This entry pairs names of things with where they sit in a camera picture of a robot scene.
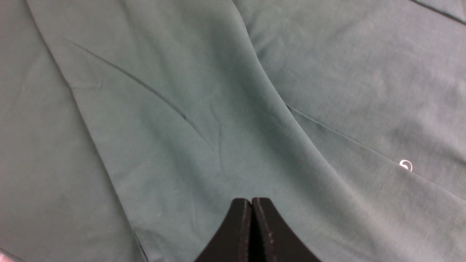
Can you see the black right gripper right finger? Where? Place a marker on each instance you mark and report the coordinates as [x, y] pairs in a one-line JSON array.
[[272, 239]]

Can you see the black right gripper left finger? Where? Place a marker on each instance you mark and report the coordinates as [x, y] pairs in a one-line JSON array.
[[231, 241]]

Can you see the green long sleeve shirt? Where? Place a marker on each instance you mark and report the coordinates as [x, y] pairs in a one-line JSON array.
[[129, 126]]

